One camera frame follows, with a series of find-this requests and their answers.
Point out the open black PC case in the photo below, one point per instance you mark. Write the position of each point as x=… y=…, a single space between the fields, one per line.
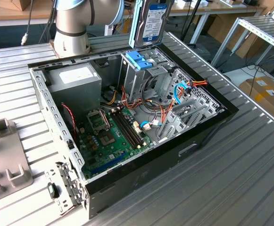
x=151 y=169

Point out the metal disk bay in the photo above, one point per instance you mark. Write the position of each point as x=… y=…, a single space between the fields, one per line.
x=175 y=128

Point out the black case lock latch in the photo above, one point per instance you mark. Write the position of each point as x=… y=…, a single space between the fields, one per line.
x=53 y=190

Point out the aluminium frame slat table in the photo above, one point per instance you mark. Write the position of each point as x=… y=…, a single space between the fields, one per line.
x=257 y=28

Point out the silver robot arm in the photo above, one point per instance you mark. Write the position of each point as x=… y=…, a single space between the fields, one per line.
x=68 y=30

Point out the green motherboard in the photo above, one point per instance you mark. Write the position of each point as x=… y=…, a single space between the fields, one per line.
x=108 y=153

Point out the black stand pole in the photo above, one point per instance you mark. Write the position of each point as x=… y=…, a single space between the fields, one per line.
x=193 y=14

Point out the labelled cardboard box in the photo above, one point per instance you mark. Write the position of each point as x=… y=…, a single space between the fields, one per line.
x=264 y=99

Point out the brown wooden crate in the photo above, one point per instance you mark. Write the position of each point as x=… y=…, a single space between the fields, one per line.
x=23 y=4

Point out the hard disk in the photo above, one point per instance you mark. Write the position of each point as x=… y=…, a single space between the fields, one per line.
x=155 y=23

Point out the black RAM slot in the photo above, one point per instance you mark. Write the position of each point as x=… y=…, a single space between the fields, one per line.
x=130 y=127
x=125 y=129

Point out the grey parts rack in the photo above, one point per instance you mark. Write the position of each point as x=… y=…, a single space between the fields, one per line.
x=4 y=153

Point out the beige board connector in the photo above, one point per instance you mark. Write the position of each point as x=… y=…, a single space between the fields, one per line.
x=137 y=127

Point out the blue plastic bay latch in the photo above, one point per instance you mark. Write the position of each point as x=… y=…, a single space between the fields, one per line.
x=136 y=60

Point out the wooden desk white frame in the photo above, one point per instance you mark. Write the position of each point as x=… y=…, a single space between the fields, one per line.
x=0 y=13
x=221 y=7

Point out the grey power supply unit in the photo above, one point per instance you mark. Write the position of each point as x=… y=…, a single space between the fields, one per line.
x=75 y=94

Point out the blue expansion slot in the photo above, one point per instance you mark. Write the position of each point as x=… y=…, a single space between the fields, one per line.
x=108 y=164

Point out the metal optical drive cage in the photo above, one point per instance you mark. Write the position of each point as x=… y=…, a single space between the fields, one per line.
x=136 y=80

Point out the black case fan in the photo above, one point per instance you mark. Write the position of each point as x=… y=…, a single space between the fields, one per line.
x=67 y=122

